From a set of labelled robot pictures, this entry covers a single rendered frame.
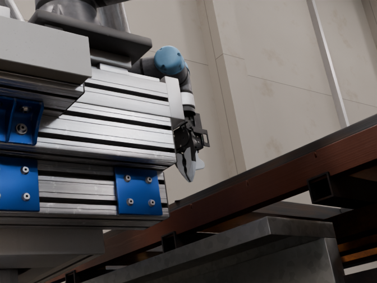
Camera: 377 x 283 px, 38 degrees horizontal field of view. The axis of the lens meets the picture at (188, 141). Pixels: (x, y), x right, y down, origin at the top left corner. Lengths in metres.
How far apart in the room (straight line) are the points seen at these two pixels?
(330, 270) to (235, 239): 0.19
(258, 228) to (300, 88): 5.99
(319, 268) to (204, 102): 4.62
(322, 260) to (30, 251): 0.52
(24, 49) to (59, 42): 0.06
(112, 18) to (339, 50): 6.67
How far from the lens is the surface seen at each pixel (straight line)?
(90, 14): 1.06
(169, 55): 1.48
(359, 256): 1.71
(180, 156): 1.52
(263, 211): 1.52
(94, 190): 0.94
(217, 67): 5.76
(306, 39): 7.53
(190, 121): 1.56
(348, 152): 1.09
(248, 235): 0.95
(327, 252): 1.05
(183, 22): 6.00
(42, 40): 0.81
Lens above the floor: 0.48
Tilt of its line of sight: 21 degrees up
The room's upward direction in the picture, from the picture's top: 9 degrees counter-clockwise
